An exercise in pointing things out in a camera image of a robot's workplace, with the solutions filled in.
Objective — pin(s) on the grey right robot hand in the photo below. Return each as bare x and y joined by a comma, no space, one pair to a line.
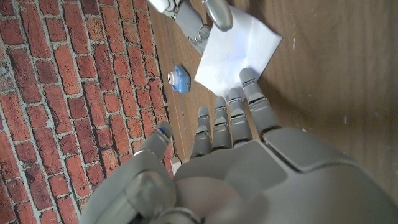
191,21

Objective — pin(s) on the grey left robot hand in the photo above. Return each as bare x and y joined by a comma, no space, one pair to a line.
248,186

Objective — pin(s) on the white paper shipping label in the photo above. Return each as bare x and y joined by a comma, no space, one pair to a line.
236,53

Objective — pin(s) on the red brick printed backdrop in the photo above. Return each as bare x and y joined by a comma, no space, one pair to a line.
77,93

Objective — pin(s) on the blue toy camera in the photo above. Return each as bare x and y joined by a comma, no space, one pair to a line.
181,79

